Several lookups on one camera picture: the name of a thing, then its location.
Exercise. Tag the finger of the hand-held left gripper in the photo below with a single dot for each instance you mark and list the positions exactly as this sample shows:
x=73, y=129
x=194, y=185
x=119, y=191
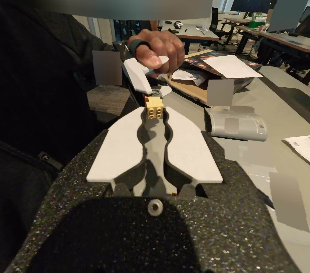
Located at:
x=141, y=82
x=166, y=90

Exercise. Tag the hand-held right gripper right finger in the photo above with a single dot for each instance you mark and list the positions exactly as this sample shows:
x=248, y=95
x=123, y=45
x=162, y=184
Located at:
x=191, y=154

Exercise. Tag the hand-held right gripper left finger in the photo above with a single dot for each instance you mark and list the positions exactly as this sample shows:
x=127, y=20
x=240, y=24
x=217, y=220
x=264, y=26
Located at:
x=118, y=151

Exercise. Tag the small orange square plate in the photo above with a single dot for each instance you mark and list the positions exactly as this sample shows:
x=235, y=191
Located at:
x=146, y=98

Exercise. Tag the small yellow studded brick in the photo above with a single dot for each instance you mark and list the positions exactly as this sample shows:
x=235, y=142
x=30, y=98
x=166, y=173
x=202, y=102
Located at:
x=155, y=110

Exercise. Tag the grey desk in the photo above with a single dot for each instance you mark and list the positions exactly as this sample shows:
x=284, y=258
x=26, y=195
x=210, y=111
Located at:
x=189, y=113

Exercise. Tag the grey-topped office desk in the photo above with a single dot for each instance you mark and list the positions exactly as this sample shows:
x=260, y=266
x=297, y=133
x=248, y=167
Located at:
x=193, y=33

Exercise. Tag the long wooden office desk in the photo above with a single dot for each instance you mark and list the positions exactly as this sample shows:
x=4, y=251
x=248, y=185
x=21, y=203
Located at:
x=285, y=40

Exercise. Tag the person's left hand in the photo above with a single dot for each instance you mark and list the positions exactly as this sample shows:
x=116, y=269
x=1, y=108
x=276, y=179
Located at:
x=167, y=45

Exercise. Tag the printed cardboard box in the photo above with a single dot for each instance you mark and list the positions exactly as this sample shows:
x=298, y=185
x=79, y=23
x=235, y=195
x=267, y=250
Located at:
x=198, y=59

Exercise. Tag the grey instruction booklet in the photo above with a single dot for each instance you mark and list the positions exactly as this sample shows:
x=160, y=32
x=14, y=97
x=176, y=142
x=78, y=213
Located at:
x=251, y=130

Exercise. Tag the white paper sheet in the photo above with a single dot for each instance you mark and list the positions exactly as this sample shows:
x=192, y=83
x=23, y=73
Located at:
x=230, y=67

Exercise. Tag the black office chair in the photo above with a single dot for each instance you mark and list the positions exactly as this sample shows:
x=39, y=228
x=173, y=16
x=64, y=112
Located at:
x=215, y=18

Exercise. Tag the green box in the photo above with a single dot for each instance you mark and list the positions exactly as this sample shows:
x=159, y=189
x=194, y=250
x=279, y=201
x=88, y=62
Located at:
x=256, y=23

